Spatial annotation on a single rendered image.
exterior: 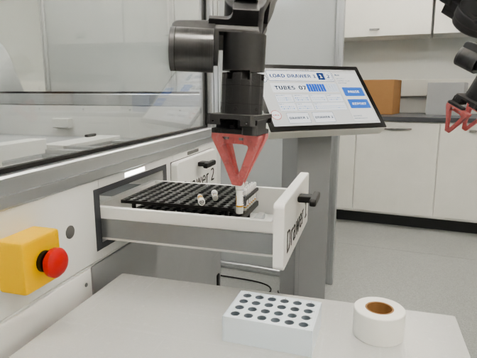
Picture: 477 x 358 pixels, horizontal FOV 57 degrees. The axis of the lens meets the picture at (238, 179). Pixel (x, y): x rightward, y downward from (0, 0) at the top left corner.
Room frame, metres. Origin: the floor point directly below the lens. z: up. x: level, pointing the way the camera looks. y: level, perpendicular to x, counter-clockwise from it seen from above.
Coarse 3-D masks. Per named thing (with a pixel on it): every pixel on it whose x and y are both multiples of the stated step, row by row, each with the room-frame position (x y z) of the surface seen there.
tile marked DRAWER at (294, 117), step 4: (292, 112) 1.61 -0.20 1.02; (296, 112) 1.61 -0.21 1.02; (300, 112) 1.62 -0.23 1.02; (304, 112) 1.63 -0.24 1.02; (288, 116) 1.59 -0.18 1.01; (292, 116) 1.59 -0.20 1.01; (296, 116) 1.60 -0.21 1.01; (300, 116) 1.61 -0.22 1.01; (304, 116) 1.61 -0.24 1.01; (308, 116) 1.62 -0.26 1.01; (288, 120) 1.57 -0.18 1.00; (292, 120) 1.58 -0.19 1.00; (296, 120) 1.59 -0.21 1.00; (300, 120) 1.59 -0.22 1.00; (304, 120) 1.60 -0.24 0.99; (308, 120) 1.61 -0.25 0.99
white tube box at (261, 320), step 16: (240, 304) 0.59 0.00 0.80; (256, 304) 0.60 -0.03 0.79; (272, 304) 0.59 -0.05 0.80; (288, 304) 0.59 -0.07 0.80; (304, 304) 0.59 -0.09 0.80; (320, 304) 0.59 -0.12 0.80; (224, 320) 0.55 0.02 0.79; (240, 320) 0.54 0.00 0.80; (256, 320) 0.54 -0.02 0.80; (272, 320) 0.55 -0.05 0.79; (288, 320) 0.54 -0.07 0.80; (304, 320) 0.54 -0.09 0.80; (320, 320) 0.59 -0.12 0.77; (224, 336) 0.55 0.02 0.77; (240, 336) 0.54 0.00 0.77; (256, 336) 0.54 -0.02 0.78; (272, 336) 0.53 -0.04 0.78; (288, 336) 0.52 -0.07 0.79; (304, 336) 0.52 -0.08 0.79; (288, 352) 0.52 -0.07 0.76; (304, 352) 0.52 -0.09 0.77
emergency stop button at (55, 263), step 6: (48, 252) 0.54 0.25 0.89; (54, 252) 0.55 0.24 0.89; (60, 252) 0.55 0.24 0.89; (48, 258) 0.54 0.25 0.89; (54, 258) 0.54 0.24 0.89; (60, 258) 0.55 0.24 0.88; (66, 258) 0.56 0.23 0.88; (48, 264) 0.53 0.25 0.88; (54, 264) 0.54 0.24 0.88; (60, 264) 0.55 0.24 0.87; (66, 264) 0.56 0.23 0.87; (48, 270) 0.53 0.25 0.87; (54, 270) 0.54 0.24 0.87; (60, 270) 0.55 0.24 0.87; (48, 276) 0.54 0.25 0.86; (54, 276) 0.54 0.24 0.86
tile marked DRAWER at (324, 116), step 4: (312, 112) 1.64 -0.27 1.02; (316, 112) 1.65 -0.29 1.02; (320, 112) 1.65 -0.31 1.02; (324, 112) 1.66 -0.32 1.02; (328, 112) 1.67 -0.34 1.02; (332, 112) 1.68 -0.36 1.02; (316, 116) 1.63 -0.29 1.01; (320, 116) 1.64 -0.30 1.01; (324, 116) 1.65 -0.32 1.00; (328, 116) 1.65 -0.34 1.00; (332, 116) 1.66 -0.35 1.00; (316, 120) 1.62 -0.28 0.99; (320, 120) 1.63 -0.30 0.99; (324, 120) 1.63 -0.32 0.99; (328, 120) 1.64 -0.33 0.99; (332, 120) 1.65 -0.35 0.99
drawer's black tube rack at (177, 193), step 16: (144, 192) 0.86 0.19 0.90; (160, 192) 0.87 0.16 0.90; (176, 192) 0.86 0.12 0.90; (192, 192) 0.85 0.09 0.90; (208, 192) 0.86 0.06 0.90; (224, 192) 0.85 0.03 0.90; (144, 208) 0.84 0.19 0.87; (160, 208) 0.84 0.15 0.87; (176, 208) 0.84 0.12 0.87; (192, 208) 0.76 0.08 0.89; (208, 208) 0.75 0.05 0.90
